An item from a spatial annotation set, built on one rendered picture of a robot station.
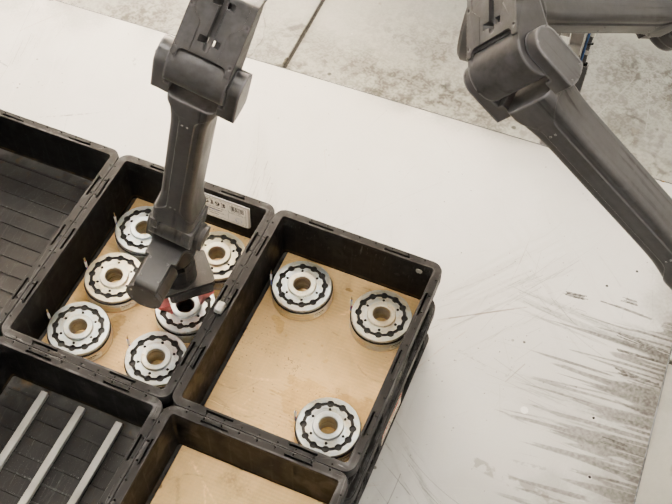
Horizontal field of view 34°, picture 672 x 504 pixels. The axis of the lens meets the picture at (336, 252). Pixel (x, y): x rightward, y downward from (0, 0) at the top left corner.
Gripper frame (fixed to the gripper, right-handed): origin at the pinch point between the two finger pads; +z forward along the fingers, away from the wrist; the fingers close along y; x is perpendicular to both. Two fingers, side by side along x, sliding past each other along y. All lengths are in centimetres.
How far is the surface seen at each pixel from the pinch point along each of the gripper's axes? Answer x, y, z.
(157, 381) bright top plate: -12.0, -8.1, 0.4
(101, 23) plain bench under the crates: 87, 4, 20
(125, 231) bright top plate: 18.3, -5.6, 1.3
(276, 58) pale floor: 129, 56, 92
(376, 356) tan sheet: -18.2, 27.0, 4.3
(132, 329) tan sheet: 0.5, -9.4, 4.0
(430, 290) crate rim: -14.6, 37.4, -5.4
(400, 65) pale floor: 114, 91, 92
